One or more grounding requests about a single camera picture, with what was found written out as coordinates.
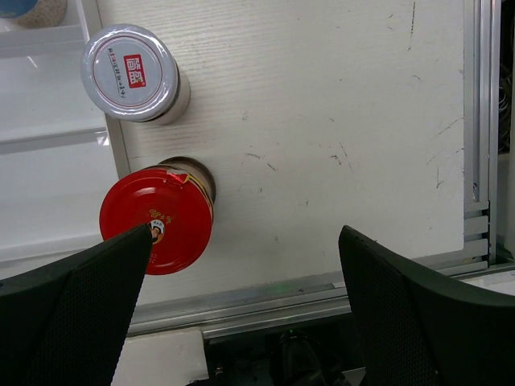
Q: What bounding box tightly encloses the short silver-lid jar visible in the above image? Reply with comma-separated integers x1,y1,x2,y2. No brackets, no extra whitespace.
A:
80,24,191,125

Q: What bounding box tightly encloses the white tiered organizer tray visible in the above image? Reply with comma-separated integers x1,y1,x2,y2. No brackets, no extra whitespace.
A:
1,1,126,277

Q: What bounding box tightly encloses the red-lid sauce jar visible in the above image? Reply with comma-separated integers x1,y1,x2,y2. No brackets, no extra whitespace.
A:
99,156,216,275

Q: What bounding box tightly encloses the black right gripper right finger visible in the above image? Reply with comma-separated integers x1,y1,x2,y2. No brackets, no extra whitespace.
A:
338,225,514,385

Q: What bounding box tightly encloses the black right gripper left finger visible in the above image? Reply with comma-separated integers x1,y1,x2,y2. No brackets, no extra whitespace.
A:
1,224,153,385

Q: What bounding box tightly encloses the tall blue-label shaker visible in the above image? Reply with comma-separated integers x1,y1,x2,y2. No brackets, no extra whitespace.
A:
1,0,68,29

